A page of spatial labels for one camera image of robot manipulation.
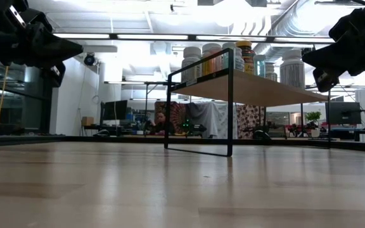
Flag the person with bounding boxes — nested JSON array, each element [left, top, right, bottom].
[[150, 111, 176, 136]]

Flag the white sheet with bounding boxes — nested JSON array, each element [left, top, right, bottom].
[[187, 101, 238, 139]]

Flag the black aluminium table frame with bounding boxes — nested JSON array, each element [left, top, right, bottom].
[[0, 134, 365, 154]]

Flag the floral patterned cloth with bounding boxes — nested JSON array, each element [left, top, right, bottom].
[[236, 104, 267, 139]]

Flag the amber bottle yellow cap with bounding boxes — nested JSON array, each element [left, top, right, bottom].
[[235, 40, 257, 76]]

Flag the medium white pill bottle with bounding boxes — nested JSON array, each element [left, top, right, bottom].
[[179, 46, 202, 84]]

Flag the black computer monitor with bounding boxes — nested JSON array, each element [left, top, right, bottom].
[[102, 99, 129, 122], [324, 101, 362, 126]]

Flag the black device green light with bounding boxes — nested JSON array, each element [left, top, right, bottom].
[[181, 118, 207, 137]]

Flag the red mandala tapestry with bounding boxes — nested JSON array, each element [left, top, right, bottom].
[[153, 101, 188, 136]]

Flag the white-capped green label bottle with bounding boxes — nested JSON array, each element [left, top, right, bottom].
[[201, 42, 224, 75]]

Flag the black ceiling camera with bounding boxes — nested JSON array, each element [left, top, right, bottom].
[[83, 53, 96, 67]]

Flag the large white ribbed bottle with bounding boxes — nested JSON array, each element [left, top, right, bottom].
[[279, 49, 306, 90]]

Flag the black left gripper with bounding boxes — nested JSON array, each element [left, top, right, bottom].
[[4, 11, 84, 89]]

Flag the black-framed wooden shelf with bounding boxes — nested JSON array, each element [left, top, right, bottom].
[[164, 47, 333, 158]]

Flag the potted green plant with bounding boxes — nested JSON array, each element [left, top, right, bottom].
[[305, 110, 323, 139]]

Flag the black rail with light strips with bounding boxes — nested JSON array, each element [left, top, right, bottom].
[[53, 32, 335, 44]]

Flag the thin yellow cord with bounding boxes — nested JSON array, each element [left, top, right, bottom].
[[0, 65, 9, 134]]

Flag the small grey white-capped bottle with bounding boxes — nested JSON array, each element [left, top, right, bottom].
[[264, 61, 279, 82]]

